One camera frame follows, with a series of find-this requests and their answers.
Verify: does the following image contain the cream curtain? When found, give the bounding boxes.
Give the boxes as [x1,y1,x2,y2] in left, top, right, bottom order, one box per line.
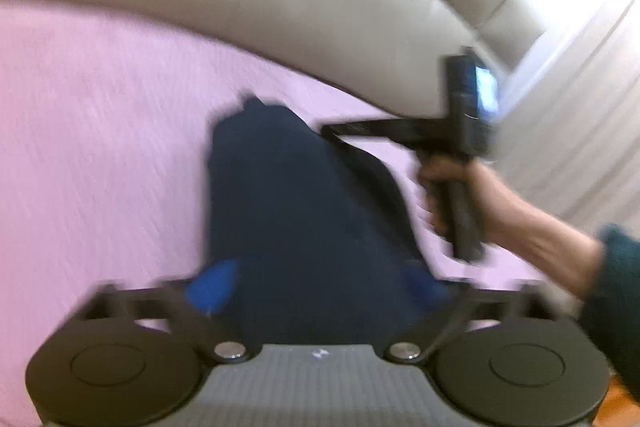
[495,2,640,233]

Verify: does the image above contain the navy pants with white stripes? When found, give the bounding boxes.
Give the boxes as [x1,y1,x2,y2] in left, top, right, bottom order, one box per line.
[205,94,451,348]

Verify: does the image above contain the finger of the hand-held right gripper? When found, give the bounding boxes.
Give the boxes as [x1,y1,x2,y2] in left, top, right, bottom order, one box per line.
[320,119,401,152]

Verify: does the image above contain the pink quilted blanket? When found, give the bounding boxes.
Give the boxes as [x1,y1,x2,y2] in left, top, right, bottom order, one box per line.
[0,0,586,358]

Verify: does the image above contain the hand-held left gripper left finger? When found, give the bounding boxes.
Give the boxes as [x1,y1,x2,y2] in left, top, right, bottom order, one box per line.
[82,257,249,361]

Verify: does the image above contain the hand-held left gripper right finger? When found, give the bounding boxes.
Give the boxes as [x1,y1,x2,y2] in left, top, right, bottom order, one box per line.
[386,268,567,361]

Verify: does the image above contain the person's right forearm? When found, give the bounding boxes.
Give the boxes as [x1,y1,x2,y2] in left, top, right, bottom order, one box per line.
[486,187,640,390]

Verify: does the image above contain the person's right hand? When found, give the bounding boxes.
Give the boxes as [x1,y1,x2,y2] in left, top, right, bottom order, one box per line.
[416,157,516,240]

